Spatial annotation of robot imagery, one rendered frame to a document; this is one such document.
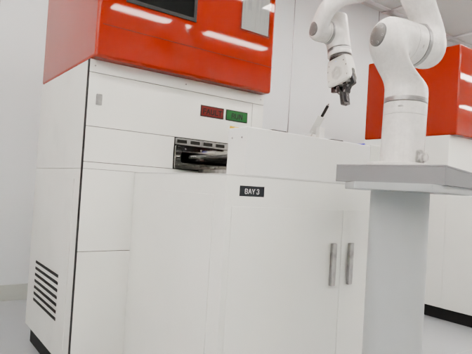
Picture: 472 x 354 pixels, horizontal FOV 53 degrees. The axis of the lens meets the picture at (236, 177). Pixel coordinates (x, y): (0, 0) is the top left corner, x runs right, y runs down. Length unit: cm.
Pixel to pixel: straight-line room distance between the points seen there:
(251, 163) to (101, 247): 73
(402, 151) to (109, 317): 120
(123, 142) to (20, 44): 163
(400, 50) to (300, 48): 317
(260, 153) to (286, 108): 295
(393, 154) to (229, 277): 57
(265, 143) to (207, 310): 51
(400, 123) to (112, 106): 103
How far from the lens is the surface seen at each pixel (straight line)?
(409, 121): 138
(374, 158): 175
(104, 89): 183
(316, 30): 172
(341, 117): 482
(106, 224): 182
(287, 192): 145
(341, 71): 171
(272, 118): 420
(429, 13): 152
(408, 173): 130
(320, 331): 163
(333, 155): 159
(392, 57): 140
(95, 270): 183
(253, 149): 136
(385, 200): 135
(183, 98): 197
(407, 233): 135
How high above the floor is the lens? 78
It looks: 1 degrees up
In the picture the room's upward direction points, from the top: 3 degrees clockwise
